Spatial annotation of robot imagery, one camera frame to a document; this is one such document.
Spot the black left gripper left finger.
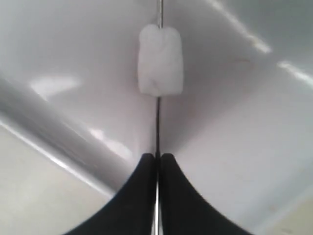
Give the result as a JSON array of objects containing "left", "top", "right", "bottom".
[{"left": 67, "top": 153, "right": 157, "bottom": 235}]

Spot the white rectangular plastic tray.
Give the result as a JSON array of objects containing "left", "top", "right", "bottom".
[{"left": 0, "top": 0, "right": 313, "bottom": 235}]

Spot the white marshmallow piece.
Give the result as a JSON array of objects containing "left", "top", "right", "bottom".
[{"left": 137, "top": 24, "right": 184, "bottom": 97}]

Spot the thin metal skewer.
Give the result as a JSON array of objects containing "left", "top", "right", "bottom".
[{"left": 154, "top": 0, "right": 164, "bottom": 235}]

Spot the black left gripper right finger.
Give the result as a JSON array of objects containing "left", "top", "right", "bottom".
[{"left": 159, "top": 153, "right": 247, "bottom": 235}]

